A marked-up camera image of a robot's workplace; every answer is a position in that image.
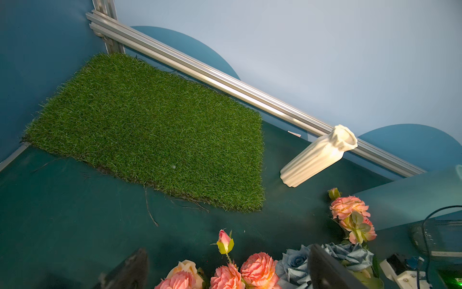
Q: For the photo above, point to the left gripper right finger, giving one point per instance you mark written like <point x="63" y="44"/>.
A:
<point x="327" y="273"/>

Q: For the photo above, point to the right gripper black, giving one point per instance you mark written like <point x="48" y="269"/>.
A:
<point x="451" y="276"/>

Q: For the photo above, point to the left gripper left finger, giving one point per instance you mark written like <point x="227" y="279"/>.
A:
<point x="132" y="273"/>

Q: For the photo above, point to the clear glass vase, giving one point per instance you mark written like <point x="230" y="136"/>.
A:
<point x="442" y="237"/>

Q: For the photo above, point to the teal cylindrical vase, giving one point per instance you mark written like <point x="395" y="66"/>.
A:
<point x="412" y="199"/>

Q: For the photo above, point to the white ribbed ceramic vase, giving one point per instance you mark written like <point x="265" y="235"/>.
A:
<point x="319" y="155"/>

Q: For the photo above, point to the blue hydrangea bunch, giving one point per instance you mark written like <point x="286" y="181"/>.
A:
<point x="293" y="268"/>

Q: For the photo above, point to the pink flower bunch on table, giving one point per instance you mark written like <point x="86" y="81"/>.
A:
<point x="257" y="272"/>

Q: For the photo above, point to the green artificial grass mat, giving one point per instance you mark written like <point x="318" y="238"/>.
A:
<point x="146" y="126"/>

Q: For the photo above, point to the aluminium frame back bar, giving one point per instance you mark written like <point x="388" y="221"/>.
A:
<point x="166" y="55"/>

